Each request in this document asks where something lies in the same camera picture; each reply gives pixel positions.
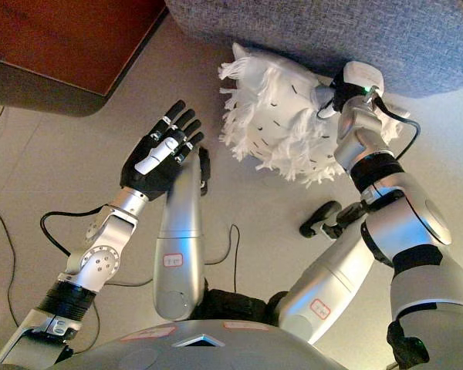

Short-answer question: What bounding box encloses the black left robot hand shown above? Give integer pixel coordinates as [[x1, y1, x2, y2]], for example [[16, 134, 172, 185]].
[[119, 99, 205, 202]]

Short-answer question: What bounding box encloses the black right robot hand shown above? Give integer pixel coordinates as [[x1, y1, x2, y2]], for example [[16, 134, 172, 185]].
[[314, 60, 385, 117]]

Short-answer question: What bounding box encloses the white fringed throw pillow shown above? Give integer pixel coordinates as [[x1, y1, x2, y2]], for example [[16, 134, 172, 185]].
[[218, 42, 406, 190]]

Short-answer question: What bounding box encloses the grey fabric armchair sofa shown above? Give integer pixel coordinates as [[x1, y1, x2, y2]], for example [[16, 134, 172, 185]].
[[165, 0, 463, 99]]

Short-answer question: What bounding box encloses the black left robot foot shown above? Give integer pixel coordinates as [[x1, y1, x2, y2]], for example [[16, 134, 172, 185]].
[[198, 146, 213, 197]]

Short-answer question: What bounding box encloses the black robot foot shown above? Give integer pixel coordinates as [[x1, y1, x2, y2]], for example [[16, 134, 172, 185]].
[[299, 200, 343, 238], [198, 146, 213, 197]]

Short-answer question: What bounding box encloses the black right robot foot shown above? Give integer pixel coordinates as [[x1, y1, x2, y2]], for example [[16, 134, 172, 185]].
[[299, 200, 343, 238]]

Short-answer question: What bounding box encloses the red-brown wooden table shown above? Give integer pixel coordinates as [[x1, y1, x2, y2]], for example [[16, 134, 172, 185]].
[[0, 0, 170, 116]]

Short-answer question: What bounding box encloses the grey robot torso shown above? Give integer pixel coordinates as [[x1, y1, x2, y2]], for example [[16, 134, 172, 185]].
[[49, 288, 348, 370]]

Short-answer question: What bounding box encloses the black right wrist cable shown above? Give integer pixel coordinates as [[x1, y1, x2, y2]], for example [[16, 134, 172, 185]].
[[370, 87, 421, 160]]

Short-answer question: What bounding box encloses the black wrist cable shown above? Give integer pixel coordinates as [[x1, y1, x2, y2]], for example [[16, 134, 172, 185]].
[[370, 87, 421, 160], [40, 206, 110, 258]]

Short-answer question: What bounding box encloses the thin black floor cable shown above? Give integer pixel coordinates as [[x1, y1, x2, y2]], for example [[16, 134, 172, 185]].
[[0, 106, 21, 328], [203, 224, 242, 294]]

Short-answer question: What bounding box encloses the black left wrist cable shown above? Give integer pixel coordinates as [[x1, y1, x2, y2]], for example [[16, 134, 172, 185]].
[[40, 206, 110, 258]]

